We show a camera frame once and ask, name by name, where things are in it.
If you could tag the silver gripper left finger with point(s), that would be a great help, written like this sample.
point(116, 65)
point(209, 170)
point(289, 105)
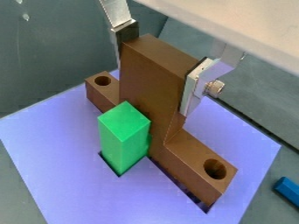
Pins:
point(121, 26)

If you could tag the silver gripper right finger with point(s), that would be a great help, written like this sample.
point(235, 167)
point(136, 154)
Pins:
point(201, 81)

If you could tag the brown T-shaped block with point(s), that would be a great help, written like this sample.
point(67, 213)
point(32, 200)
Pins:
point(149, 83)

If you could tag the green U-shaped block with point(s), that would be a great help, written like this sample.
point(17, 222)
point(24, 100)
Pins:
point(124, 140)

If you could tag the purple base block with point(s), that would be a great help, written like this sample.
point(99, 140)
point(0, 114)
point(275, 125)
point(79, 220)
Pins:
point(52, 142)

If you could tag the blue peg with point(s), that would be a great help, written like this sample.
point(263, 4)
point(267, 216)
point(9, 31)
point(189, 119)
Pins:
point(288, 189)

